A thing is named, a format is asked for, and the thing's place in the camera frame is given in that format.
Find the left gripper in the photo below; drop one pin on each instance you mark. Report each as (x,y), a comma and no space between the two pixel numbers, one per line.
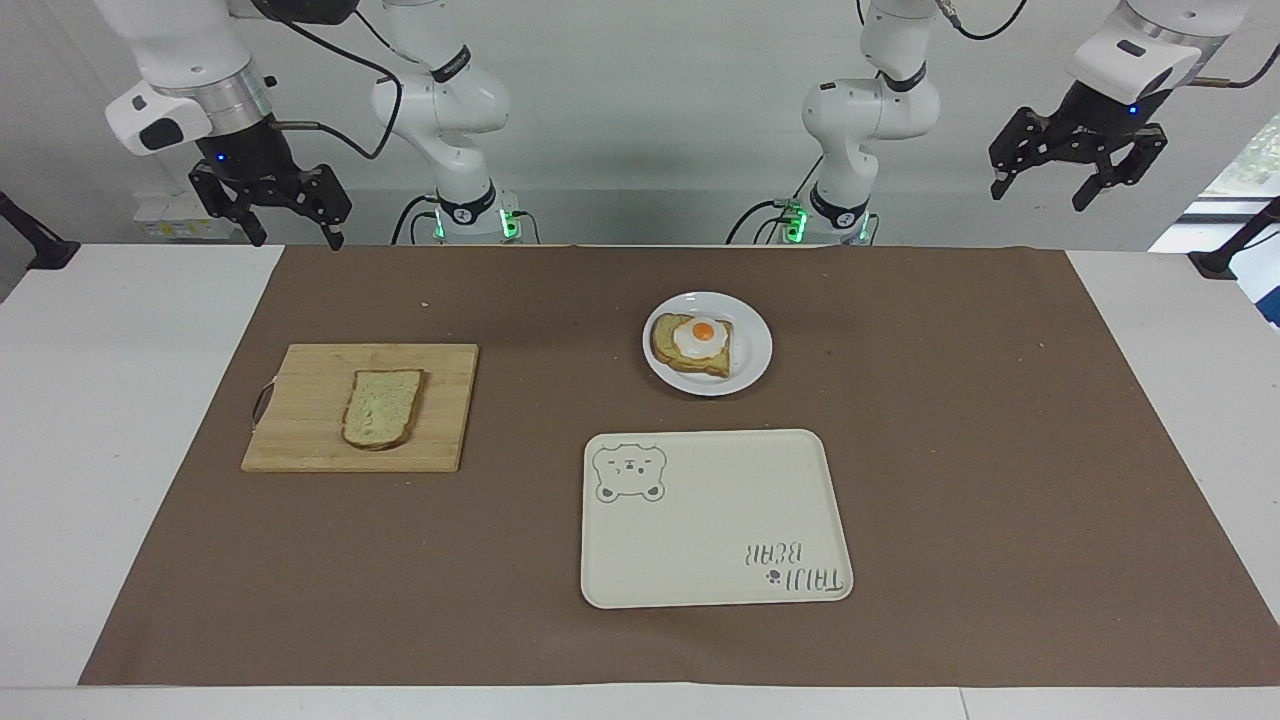
(1110,120)

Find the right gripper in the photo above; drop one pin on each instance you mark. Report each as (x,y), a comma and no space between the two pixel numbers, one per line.
(250,150)

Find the round white plate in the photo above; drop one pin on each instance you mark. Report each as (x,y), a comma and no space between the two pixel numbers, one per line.
(750,345)

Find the window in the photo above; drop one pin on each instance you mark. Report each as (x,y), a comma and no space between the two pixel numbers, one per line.
(1250,165)

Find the black stand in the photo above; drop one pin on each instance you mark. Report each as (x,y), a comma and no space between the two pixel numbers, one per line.
(45,252)
(1222,260)

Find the wooden cutting board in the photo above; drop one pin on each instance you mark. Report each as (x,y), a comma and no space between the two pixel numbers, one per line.
(300,410)

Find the plain bread slice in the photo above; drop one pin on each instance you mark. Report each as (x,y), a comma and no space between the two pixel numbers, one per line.
(382,408)

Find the fried egg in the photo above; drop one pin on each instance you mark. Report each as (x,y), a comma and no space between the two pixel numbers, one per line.
(700,338)

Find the toast with fried egg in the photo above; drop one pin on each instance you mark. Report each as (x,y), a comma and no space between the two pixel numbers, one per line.
(665,345)

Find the cream tray with bear print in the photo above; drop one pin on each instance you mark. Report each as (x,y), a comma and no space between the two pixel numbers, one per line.
(715,520)

